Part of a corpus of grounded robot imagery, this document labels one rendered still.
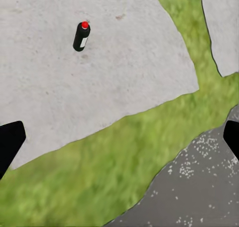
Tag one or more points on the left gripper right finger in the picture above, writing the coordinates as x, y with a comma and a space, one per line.
231, 136

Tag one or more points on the insectifuge atomizer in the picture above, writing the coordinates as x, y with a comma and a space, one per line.
81, 36

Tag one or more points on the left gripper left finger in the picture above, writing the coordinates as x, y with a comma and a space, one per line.
12, 136

